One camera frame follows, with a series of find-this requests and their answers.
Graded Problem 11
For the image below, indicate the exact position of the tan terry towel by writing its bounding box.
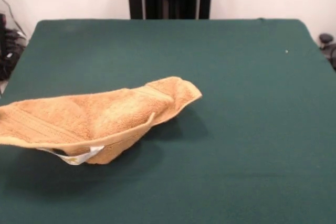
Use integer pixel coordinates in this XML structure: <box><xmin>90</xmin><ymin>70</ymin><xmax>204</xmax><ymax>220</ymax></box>
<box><xmin>0</xmin><ymin>76</ymin><xmax>203</xmax><ymax>166</ymax></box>

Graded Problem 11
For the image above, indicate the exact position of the dark green table cloth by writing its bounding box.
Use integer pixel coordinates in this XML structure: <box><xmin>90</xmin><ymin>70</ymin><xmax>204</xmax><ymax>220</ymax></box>
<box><xmin>0</xmin><ymin>18</ymin><xmax>336</xmax><ymax>224</ymax></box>

